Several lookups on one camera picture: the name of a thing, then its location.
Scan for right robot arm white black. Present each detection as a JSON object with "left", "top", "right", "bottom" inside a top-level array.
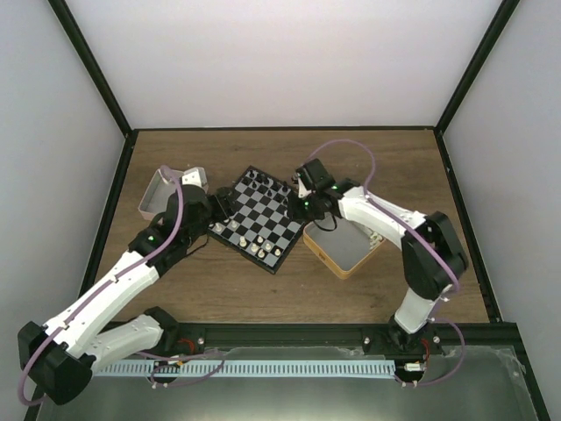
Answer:
[{"left": 288, "top": 159, "right": 469, "bottom": 353}]

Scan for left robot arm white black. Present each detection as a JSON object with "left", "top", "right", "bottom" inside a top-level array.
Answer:
[{"left": 18, "top": 184, "right": 235, "bottom": 406}]

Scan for black white chess board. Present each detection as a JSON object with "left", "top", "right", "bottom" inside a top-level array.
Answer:
[{"left": 209, "top": 166, "right": 303, "bottom": 274}]

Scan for white chess pawns in tin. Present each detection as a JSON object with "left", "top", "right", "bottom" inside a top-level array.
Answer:
[{"left": 369, "top": 232, "right": 384, "bottom": 249}]

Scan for yellow metal tin box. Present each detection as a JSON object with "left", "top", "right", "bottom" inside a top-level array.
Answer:
[{"left": 303, "top": 218, "right": 385, "bottom": 280}]

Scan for pink metal tin tray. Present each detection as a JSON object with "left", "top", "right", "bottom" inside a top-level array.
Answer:
[{"left": 138, "top": 169, "right": 176, "bottom": 221}]

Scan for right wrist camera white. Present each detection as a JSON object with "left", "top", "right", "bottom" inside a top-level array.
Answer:
[{"left": 295, "top": 173, "right": 310, "bottom": 199}]

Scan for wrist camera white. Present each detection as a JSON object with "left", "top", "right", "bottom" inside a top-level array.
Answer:
[
  {"left": 295, "top": 173, "right": 310, "bottom": 199},
  {"left": 181, "top": 167, "right": 208, "bottom": 192}
]

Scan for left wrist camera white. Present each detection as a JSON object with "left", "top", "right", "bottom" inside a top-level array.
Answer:
[{"left": 181, "top": 167, "right": 208, "bottom": 192}]

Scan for light blue slotted cable duct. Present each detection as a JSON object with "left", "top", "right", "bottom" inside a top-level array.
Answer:
[{"left": 97, "top": 360, "right": 395, "bottom": 380}]

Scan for black mounting rail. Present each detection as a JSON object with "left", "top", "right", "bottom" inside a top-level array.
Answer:
[{"left": 165, "top": 322, "right": 522, "bottom": 358}]

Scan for black enclosure frame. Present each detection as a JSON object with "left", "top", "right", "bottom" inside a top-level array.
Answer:
[{"left": 49, "top": 1, "right": 550, "bottom": 420}]

